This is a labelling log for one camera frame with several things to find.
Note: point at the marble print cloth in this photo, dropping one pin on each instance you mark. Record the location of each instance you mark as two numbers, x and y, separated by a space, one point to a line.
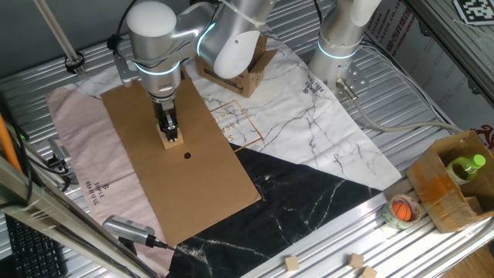
308 116

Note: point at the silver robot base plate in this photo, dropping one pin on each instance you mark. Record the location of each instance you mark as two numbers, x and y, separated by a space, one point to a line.
357 79

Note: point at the large pale wooden block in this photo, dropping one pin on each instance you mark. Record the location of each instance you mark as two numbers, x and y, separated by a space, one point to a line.
173 144

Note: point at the clear tape roll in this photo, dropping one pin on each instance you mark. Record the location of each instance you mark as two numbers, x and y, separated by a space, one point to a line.
388 216

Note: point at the silver depth camera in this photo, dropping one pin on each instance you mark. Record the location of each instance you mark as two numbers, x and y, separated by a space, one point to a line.
58 148
125 228

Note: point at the grey metal pole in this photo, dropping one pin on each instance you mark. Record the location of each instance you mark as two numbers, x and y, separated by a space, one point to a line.
58 34

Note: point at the small wooden cube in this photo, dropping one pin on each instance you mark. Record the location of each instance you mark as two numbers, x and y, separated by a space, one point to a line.
368 272
356 260
292 263

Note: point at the dark metal frame beam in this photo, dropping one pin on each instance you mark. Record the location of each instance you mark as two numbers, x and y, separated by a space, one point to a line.
455 50

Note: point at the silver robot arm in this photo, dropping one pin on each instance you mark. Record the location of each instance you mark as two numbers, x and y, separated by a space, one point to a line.
154 50

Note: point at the open printed cardboard box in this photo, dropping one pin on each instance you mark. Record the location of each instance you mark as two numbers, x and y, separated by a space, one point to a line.
239 83

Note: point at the green plastic bottle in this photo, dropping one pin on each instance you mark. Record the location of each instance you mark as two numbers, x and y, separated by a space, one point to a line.
465 168

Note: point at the orange mini basketball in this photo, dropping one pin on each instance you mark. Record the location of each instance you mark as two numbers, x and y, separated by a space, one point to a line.
402 211

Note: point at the brown cardboard sheet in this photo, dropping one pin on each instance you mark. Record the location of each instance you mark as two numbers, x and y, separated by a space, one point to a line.
185 193

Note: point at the black white marker board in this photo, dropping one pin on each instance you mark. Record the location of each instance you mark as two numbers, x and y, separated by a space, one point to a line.
476 11

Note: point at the orange pole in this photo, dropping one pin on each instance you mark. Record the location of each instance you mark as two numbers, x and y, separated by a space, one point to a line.
5 143

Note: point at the black keyboard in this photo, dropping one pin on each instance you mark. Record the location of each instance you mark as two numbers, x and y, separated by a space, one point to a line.
34 251

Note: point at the white panel with red print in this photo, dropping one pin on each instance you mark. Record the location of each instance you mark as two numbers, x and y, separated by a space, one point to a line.
432 77

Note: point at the aluminium frame beam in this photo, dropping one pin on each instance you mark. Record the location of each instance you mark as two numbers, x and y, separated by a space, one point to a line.
58 220

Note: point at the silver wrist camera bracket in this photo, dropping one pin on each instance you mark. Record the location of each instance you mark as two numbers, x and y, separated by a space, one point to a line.
125 71

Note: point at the taped brown cardboard box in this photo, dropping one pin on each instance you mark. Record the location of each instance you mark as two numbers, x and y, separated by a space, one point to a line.
436 193

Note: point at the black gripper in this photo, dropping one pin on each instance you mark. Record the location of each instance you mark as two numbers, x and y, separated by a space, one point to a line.
165 110

